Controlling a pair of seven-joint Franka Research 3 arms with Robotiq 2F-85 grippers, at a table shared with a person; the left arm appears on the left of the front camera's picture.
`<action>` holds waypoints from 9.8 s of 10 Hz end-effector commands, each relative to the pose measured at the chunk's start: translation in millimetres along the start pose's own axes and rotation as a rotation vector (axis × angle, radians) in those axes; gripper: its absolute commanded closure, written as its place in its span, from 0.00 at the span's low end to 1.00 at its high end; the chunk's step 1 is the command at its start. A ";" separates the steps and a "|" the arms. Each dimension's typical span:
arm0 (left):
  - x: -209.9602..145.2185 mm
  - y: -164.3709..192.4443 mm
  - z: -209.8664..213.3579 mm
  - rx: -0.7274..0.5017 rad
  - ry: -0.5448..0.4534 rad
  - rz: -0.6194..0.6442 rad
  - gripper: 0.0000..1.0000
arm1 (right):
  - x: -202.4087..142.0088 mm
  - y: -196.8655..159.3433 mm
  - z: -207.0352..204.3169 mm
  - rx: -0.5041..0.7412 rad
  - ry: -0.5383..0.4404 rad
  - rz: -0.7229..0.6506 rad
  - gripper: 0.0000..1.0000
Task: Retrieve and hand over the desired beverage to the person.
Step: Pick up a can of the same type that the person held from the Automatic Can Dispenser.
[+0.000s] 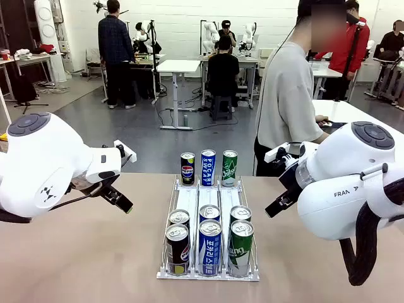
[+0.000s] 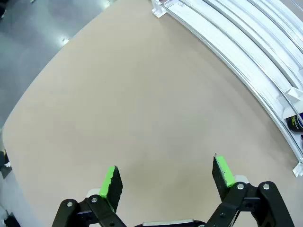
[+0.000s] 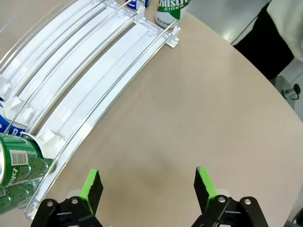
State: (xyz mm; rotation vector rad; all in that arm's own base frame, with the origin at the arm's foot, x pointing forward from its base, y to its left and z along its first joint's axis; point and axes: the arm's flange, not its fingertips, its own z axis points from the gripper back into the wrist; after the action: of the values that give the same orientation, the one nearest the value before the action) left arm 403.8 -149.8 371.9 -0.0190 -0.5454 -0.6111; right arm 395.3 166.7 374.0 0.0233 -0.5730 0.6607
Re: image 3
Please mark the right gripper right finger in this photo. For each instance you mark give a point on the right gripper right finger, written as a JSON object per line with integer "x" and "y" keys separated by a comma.
{"x": 204, "y": 189}

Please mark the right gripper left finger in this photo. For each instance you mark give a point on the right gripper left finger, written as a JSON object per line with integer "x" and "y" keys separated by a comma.
{"x": 91, "y": 189}

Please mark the green Chilsung cider can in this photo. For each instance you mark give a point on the green Chilsung cider can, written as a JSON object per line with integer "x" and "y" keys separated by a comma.
{"x": 28, "y": 163}
{"x": 14, "y": 196}
{"x": 170, "y": 9}

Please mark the person in grey sweater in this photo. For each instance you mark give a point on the person in grey sweater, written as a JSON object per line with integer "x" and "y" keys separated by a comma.
{"x": 265, "y": 47}

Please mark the blue Pocari Sweat can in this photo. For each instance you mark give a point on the blue Pocari Sweat can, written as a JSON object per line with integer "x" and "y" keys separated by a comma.
{"x": 7, "y": 125}
{"x": 135, "y": 2}

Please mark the white can dispenser rack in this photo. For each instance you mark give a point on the white can dispenser rack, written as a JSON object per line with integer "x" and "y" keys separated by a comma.
{"x": 94, "y": 71}

